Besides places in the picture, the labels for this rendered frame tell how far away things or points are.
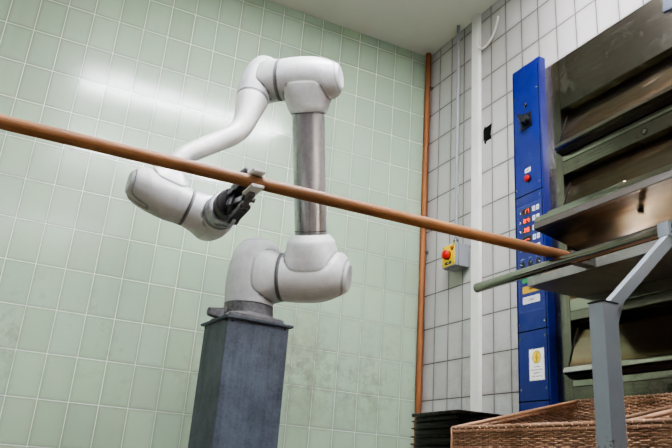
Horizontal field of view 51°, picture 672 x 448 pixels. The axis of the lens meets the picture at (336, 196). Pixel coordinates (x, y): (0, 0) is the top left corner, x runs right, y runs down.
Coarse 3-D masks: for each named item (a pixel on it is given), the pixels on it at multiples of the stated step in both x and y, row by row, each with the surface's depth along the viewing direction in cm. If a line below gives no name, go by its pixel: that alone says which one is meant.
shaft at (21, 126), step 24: (0, 120) 140; (24, 120) 143; (72, 144) 146; (96, 144) 147; (120, 144) 150; (168, 168) 154; (192, 168) 155; (216, 168) 158; (288, 192) 164; (312, 192) 166; (384, 216) 174; (408, 216) 176; (480, 240) 185; (504, 240) 188
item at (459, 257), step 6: (444, 246) 298; (456, 246) 290; (462, 246) 292; (468, 246) 293; (450, 252) 292; (456, 252) 289; (462, 252) 291; (468, 252) 292; (450, 258) 291; (456, 258) 289; (462, 258) 290; (468, 258) 291; (444, 264) 294; (450, 264) 290; (456, 264) 288; (462, 264) 289; (468, 264) 290; (450, 270) 296; (456, 270) 295
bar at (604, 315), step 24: (624, 240) 170; (648, 240) 165; (552, 264) 191; (648, 264) 153; (480, 288) 218; (624, 288) 148; (600, 312) 142; (600, 336) 141; (600, 360) 140; (600, 384) 138; (600, 408) 137; (624, 408) 137; (600, 432) 136; (624, 432) 135
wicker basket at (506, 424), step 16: (576, 400) 217; (592, 400) 211; (624, 400) 201; (640, 400) 196; (656, 400) 192; (512, 416) 204; (528, 416) 207; (544, 416) 210; (560, 416) 213; (576, 416) 214; (592, 416) 209; (464, 432) 189; (480, 432) 183; (496, 432) 177; (512, 432) 173; (528, 432) 168; (544, 432) 163; (560, 432) 159; (576, 432) 155; (592, 432) 151
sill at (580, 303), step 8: (656, 280) 205; (664, 280) 203; (640, 288) 210; (648, 288) 207; (656, 288) 205; (664, 288) 202; (584, 296) 229; (592, 296) 226; (600, 296) 223; (632, 296) 212; (576, 304) 232; (584, 304) 229
